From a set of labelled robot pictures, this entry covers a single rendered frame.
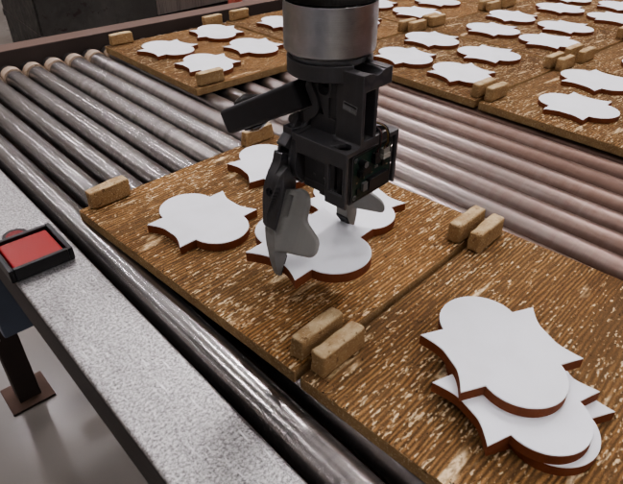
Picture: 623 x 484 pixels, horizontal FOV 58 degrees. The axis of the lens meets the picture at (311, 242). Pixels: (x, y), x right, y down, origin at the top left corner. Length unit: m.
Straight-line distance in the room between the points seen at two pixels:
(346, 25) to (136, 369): 0.37
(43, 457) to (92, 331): 1.14
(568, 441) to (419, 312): 0.19
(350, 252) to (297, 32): 0.23
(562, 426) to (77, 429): 1.47
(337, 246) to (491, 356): 0.18
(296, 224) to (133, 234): 0.28
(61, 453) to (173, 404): 1.21
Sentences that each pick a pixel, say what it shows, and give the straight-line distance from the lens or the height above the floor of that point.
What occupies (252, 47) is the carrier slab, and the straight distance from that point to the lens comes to 1.42.
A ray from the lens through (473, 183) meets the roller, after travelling 0.90.
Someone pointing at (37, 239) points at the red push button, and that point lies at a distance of 0.79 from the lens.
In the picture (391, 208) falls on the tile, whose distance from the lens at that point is 0.74.
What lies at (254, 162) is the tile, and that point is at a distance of 0.85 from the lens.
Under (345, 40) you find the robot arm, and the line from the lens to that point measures 0.45.
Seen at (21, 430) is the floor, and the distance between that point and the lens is 1.85.
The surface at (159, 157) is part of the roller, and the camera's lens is 0.98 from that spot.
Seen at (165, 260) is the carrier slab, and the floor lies 0.94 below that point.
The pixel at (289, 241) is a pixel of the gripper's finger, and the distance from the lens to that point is 0.52.
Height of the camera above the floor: 1.33
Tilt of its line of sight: 35 degrees down
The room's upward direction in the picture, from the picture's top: straight up
